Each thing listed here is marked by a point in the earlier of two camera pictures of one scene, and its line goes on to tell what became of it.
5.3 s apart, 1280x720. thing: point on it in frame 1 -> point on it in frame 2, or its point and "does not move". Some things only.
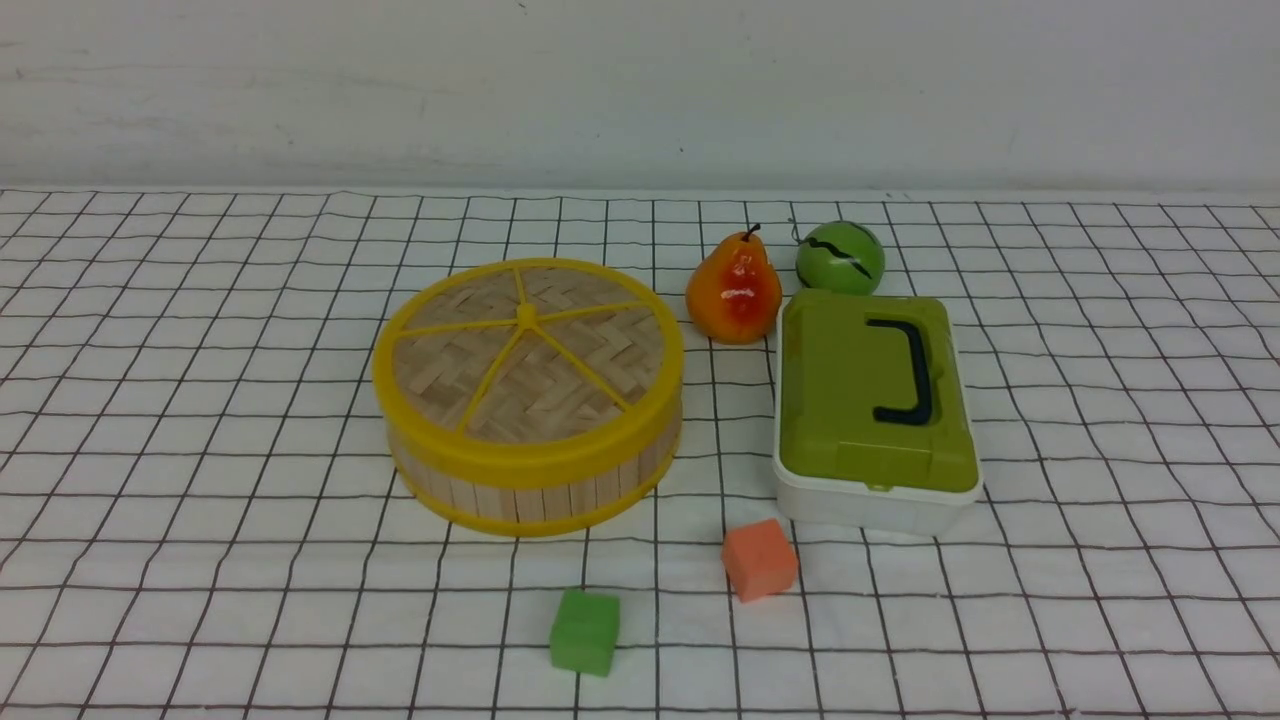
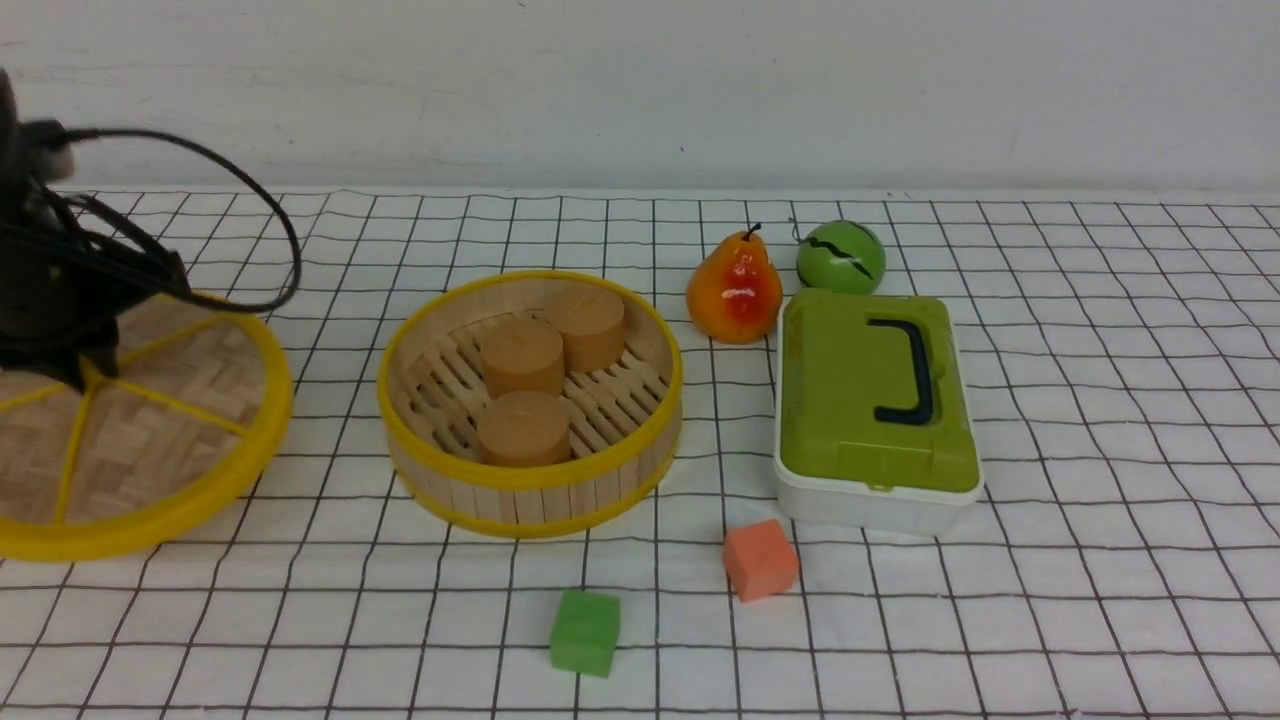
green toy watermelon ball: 842,257 does not move
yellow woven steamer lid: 528,368 -> 177,442
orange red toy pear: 735,297 does not move
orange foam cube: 760,559 does not move
